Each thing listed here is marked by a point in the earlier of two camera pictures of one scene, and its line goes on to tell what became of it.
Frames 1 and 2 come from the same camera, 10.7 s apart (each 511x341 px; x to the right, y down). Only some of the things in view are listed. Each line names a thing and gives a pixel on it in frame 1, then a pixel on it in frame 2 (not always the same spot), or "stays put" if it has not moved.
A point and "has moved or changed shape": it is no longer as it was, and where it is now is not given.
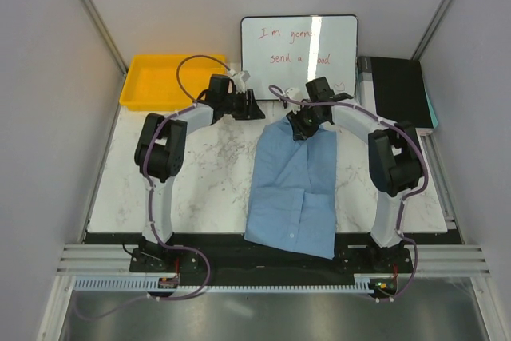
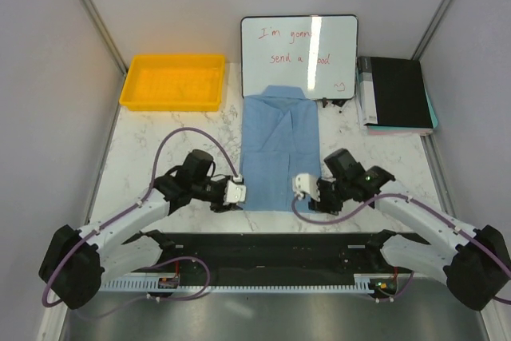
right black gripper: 300,132 to 323,205
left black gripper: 252,112 to 220,207
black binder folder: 395,90 stays put
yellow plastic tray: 151,81 stays put
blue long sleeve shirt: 293,202 has moved or changed shape
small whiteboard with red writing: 285,51 stays put
